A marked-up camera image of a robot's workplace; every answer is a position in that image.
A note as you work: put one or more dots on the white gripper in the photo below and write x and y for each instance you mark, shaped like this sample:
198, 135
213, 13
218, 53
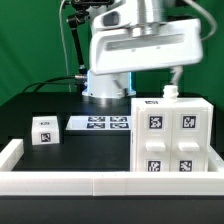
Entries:
177, 43

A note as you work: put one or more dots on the white cabinet door panel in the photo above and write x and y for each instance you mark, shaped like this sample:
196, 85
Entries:
190, 139
151, 139

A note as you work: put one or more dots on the white cabinet body box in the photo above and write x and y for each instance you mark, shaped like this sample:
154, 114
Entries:
161, 102

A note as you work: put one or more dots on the small white cabinet top block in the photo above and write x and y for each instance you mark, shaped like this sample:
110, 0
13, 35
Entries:
45, 130

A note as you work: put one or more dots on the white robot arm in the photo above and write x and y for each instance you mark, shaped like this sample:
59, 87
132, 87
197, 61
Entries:
136, 35

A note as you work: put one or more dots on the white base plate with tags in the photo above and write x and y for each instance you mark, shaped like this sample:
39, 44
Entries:
108, 123

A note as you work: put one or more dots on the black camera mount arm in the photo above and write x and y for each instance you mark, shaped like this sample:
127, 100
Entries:
80, 16

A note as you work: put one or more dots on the white U-shaped fence wall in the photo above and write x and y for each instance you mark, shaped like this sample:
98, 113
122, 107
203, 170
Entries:
106, 183

